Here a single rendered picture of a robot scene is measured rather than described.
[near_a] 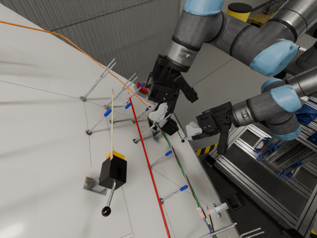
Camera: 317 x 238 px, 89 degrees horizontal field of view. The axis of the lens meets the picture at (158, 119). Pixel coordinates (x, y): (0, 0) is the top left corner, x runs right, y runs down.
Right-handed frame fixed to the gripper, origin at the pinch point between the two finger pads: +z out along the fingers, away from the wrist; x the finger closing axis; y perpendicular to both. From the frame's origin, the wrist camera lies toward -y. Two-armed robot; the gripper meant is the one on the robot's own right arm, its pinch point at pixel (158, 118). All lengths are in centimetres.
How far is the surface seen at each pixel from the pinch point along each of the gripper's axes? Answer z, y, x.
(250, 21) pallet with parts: -56, -261, -324
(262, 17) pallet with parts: -70, -285, -327
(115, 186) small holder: -5.0, 14.8, 26.2
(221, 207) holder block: 18.8, -28.2, 21.8
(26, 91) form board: -7.7, 33.1, 8.0
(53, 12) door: 16, 69, -149
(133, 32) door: 20, -11, -199
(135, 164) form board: 4.0, 8.0, 15.4
